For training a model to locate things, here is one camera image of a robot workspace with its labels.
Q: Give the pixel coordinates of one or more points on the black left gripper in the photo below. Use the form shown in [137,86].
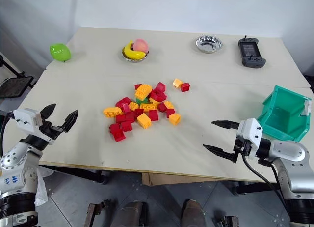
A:
[50,132]

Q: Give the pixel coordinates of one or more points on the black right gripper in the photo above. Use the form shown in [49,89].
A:
[241,147]

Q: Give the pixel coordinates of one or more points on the black stand tray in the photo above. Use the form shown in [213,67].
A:
[13,87]

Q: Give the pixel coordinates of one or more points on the large red block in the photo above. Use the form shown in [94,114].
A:
[117,132]

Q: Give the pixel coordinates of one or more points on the green toy lime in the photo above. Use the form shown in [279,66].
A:
[60,52]

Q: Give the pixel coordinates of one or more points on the small red block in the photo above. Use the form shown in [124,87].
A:
[185,87]
[137,85]
[126,107]

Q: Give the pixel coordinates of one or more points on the brown cardboard sheet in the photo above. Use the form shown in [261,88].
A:
[171,179]

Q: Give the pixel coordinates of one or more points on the teal plastic bin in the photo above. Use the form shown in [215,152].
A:
[284,116]

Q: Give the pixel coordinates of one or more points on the red plastic toy brick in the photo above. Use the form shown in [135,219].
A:
[122,102]

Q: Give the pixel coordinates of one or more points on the small orange block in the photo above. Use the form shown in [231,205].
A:
[176,83]

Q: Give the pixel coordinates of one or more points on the white cloth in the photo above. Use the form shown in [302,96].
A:
[43,187]

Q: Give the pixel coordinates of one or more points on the dark rounded shape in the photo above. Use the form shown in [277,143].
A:
[133,213]
[193,213]

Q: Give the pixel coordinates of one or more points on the green plastic building brick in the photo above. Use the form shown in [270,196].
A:
[142,99]

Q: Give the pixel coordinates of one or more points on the white bin label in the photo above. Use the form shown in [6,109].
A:
[305,107]

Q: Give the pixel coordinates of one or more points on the yellow plastic building brick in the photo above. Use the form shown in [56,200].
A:
[143,90]

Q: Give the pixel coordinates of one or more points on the black handheld controller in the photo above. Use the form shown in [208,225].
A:
[251,51]

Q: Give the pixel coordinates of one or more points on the metal fruit bowl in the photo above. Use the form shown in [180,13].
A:
[135,59]

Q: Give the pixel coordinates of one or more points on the empty metal bowl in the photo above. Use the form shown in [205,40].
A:
[208,44]

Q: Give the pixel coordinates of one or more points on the yellow toy banana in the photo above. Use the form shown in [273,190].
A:
[132,53]

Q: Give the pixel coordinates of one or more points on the pink toy peach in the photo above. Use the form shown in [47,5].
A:
[141,45]

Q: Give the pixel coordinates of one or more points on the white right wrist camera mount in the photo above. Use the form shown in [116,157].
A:
[250,133]

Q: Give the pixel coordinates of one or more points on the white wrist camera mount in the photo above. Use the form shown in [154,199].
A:
[25,119]
[250,133]

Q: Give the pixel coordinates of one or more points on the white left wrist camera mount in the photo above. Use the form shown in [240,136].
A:
[25,119]

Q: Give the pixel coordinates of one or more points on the black table frame leg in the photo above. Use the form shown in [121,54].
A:
[81,174]
[252,187]

